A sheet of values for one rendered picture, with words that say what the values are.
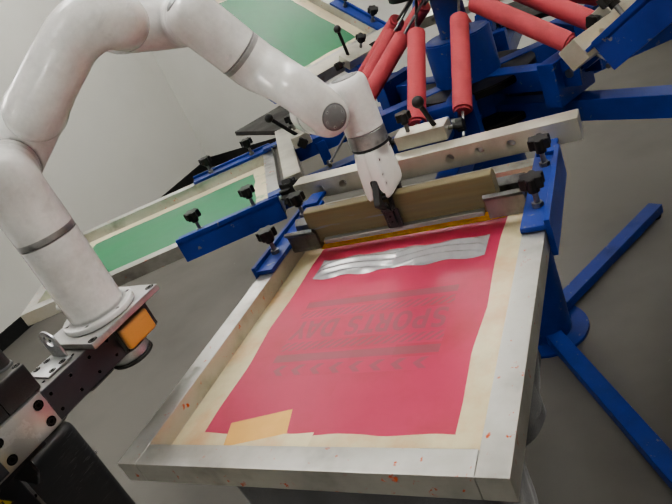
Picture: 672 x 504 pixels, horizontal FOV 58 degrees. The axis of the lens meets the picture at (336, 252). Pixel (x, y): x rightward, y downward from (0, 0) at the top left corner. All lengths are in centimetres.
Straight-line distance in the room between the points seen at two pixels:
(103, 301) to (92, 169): 467
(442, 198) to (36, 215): 69
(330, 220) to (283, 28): 153
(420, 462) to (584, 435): 135
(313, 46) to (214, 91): 393
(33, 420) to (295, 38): 196
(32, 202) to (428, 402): 64
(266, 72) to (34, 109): 35
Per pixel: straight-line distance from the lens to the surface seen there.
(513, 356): 80
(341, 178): 147
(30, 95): 99
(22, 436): 100
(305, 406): 92
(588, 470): 195
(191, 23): 101
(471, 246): 111
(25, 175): 100
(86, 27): 97
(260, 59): 103
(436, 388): 85
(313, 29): 266
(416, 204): 118
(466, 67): 163
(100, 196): 568
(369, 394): 88
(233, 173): 218
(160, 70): 667
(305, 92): 101
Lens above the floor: 150
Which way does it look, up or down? 25 degrees down
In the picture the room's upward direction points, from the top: 25 degrees counter-clockwise
